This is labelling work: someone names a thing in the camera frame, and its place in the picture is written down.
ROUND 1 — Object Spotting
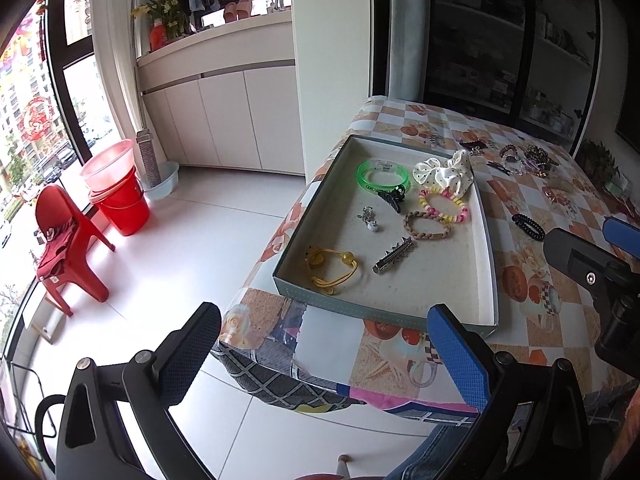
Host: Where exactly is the tan braided bracelet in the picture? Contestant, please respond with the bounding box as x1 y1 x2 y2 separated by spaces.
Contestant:
403 210 452 241

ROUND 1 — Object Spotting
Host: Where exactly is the white polka dot scrunchie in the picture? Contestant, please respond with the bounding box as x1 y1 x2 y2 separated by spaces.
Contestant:
412 150 474 198

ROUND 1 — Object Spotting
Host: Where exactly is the yellow cord hair tie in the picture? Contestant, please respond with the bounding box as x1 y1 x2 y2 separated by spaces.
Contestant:
302 245 360 296

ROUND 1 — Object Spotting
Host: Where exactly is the pink yellow beaded bracelet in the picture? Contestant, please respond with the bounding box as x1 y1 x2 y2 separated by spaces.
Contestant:
418 185 472 224

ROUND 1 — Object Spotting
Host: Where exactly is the silver charm with bead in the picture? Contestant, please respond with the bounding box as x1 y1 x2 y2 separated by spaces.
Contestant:
357 206 378 232

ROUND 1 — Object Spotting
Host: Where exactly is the black claw hair clip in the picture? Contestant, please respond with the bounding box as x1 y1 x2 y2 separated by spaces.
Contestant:
376 185 406 214

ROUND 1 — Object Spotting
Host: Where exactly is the green plastic bangle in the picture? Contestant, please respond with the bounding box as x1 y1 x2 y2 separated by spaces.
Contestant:
356 159 410 194

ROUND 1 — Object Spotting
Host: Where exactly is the potted green plant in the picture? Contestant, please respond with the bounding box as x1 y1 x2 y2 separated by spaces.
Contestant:
576 139 620 188

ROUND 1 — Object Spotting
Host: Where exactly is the small black hair clip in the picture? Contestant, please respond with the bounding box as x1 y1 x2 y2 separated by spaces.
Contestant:
486 160 511 176

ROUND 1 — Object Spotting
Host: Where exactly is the grey shallow tray box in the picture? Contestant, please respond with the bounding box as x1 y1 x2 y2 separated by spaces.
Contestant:
273 136 500 336

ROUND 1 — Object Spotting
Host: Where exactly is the black bow hair clip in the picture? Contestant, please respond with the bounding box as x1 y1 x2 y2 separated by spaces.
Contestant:
460 140 487 155

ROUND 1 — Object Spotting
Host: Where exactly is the red plastic chair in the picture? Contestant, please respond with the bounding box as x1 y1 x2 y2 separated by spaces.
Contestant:
35 184 115 316

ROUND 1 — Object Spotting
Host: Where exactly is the red plastic bucket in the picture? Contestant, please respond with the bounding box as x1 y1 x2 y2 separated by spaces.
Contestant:
80 139 150 236

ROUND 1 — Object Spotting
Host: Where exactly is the dark glass display cabinet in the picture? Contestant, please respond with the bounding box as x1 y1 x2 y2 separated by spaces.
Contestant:
424 0 600 152

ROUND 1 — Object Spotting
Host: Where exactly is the white low cabinet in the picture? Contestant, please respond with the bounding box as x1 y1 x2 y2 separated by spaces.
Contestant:
138 11 305 176

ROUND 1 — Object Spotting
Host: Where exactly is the yellow flower plant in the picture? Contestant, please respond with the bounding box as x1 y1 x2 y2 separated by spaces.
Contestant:
130 0 190 40

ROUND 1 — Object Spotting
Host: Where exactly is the black spiral hair tie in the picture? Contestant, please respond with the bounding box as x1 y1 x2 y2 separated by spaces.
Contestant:
511 212 548 243

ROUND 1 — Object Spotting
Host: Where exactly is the black cable loop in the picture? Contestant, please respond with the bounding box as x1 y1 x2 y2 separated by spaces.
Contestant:
34 392 66 474

